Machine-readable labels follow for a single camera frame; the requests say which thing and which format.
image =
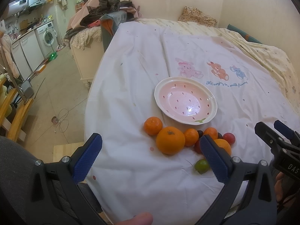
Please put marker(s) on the right hand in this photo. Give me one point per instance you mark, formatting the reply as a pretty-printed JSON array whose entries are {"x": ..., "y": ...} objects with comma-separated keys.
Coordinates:
[{"x": 278, "y": 187}]

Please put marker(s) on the dark purple tomato right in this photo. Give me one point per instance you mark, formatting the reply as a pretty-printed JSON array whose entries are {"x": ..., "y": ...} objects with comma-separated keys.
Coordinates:
[{"x": 220, "y": 135}]

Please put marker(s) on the small mandarin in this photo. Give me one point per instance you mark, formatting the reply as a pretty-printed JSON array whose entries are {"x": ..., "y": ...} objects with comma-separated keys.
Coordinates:
[
  {"x": 191, "y": 137},
  {"x": 212, "y": 132},
  {"x": 152, "y": 126}
]

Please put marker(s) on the medium orange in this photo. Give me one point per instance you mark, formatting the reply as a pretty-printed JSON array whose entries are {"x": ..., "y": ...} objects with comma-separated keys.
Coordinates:
[{"x": 224, "y": 144}]

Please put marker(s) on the dark red cherry tomato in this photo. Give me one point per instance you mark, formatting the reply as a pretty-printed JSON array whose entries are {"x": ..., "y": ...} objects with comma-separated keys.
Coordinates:
[{"x": 197, "y": 147}]

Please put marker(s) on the range hood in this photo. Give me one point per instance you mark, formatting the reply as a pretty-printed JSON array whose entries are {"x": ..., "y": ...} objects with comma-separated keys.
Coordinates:
[{"x": 22, "y": 6}]

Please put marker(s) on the dark purple cherry tomato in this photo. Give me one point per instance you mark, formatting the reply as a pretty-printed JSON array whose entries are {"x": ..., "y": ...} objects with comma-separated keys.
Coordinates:
[{"x": 200, "y": 133}]

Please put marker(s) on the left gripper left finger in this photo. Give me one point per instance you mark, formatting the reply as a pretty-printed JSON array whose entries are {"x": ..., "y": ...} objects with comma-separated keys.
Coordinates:
[{"x": 42, "y": 203}]

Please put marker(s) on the green mop head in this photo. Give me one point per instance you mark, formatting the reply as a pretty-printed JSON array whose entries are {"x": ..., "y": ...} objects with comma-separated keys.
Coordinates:
[{"x": 52, "y": 56}]

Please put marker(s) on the large orange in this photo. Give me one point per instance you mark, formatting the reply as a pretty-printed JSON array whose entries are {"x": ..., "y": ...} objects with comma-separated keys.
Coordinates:
[{"x": 170, "y": 140}]

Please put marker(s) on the white kitchen cabinet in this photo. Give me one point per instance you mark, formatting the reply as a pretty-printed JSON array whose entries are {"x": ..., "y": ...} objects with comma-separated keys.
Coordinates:
[{"x": 27, "y": 54}]

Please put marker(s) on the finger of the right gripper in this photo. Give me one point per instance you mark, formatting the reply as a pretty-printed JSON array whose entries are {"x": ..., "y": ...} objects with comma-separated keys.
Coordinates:
[
  {"x": 291, "y": 135},
  {"x": 271, "y": 138}
]

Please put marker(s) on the teal cushion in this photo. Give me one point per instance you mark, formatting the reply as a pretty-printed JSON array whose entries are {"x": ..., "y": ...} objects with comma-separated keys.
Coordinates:
[{"x": 246, "y": 36}]

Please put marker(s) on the white washing machine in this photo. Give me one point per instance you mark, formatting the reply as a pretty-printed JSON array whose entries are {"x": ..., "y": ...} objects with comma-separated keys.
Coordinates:
[{"x": 47, "y": 38}]

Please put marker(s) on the left hand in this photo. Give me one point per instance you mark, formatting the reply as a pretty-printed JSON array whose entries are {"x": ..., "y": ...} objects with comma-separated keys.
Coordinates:
[{"x": 144, "y": 218}]

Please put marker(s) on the wooden chair frame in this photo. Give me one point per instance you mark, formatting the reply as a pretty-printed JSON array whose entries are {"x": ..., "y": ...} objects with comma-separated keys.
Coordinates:
[{"x": 12, "y": 118}]

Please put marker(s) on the cream bedside cabinet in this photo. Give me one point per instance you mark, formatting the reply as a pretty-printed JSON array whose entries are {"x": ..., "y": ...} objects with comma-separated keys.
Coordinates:
[{"x": 88, "y": 61}]

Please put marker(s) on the floral pillow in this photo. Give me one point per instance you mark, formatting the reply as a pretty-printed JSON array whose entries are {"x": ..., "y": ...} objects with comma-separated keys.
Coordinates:
[{"x": 192, "y": 14}]

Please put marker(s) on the grey dustpan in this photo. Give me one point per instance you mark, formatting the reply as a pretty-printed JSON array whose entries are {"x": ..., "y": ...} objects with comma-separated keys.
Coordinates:
[{"x": 27, "y": 89}]

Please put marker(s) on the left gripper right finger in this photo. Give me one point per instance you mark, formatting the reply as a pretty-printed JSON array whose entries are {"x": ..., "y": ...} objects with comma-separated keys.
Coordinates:
[{"x": 258, "y": 204}]

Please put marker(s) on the green cherry tomato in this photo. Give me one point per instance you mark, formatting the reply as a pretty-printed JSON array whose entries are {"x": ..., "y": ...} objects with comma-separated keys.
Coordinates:
[{"x": 202, "y": 166}]

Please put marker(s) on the pile of clothes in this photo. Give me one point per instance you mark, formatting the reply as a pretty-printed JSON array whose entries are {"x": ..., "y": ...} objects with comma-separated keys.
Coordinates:
[{"x": 93, "y": 10}]

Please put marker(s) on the pink strawberry ceramic plate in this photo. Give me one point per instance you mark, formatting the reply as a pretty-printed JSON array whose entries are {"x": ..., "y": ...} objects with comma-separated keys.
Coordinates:
[{"x": 185, "y": 100}]

